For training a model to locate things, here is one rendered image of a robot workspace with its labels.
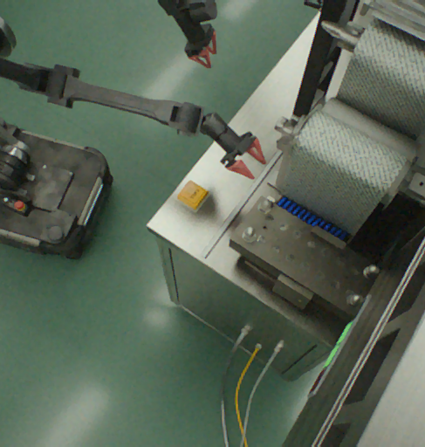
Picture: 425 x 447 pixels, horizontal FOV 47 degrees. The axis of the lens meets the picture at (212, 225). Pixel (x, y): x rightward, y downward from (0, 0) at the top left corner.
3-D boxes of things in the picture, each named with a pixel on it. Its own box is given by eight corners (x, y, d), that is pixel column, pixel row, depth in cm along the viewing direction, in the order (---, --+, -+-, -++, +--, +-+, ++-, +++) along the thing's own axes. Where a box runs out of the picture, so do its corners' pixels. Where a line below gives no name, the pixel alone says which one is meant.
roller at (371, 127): (326, 115, 138) (337, 87, 128) (408, 160, 133) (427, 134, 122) (305, 145, 134) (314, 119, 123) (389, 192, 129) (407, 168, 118)
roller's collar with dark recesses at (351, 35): (346, 35, 126) (353, 15, 120) (366, 45, 125) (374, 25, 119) (333, 51, 124) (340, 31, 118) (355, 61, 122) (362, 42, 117)
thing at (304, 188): (280, 193, 139) (291, 158, 122) (353, 237, 134) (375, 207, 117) (279, 194, 139) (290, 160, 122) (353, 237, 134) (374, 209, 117)
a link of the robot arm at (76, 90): (42, 100, 134) (50, 61, 132) (52, 104, 140) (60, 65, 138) (188, 139, 127) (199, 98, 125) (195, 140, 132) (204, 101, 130)
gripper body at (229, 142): (223, 166, 134) (204, 147, 132) (243, 140, 138) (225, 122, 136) (234, 161, 129) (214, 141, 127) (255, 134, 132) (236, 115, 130)
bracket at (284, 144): (273, 171, 156) (289, 113, 128) (291, 182, 154) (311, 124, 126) (265, 182, 154) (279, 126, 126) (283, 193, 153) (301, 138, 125)
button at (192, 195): (189, 182, 153) (189, 178, 151) (208, 194, 152) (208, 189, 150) (176, 198, 151) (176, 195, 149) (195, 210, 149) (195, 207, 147)
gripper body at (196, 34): (213, 27, 150) (202, 7, 144) (203, 51, 146) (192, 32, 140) (195, 30, 153) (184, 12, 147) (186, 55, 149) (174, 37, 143)
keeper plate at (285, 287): (275, 285, 139) (281, 272, 129) (305, 304, 137) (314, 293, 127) (270, 292, 139) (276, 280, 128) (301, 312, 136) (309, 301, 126)
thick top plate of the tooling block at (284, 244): (258, 204, 143) (261, 195, 137) (381, 278, 134) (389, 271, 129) (228, 246, 137) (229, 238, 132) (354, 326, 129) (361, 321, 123)
